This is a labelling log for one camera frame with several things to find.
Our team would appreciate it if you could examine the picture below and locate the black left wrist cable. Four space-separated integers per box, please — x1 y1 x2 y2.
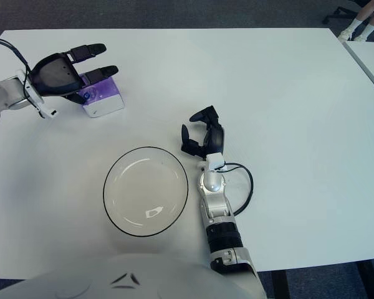
0 39 32 91

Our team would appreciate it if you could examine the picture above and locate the white plate with black rim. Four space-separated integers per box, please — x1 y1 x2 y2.
102 146 189 237

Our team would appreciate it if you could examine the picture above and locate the purple tissue paper pack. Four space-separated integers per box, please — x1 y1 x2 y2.
77 77 125 118

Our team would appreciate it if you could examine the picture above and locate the person leg with white sock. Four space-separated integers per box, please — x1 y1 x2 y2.
350 0 374 35
360 18 374 41

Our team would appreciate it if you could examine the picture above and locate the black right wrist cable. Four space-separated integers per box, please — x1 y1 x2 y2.
221 162 254 216

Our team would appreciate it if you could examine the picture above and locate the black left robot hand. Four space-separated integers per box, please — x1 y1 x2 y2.
27 43 119 105

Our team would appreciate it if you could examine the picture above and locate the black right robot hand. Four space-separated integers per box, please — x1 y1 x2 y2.
180 105 226 159

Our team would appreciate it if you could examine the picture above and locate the white neighbouring table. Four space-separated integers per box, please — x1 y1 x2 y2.
342 40 374 100

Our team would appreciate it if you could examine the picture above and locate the black table frame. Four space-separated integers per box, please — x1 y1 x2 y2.
257 260 374 299

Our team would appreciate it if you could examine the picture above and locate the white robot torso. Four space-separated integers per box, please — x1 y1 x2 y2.
0 252 219 299

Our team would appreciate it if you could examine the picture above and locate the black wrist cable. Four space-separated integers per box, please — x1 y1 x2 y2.
0 39 32 91
221 162 254 216

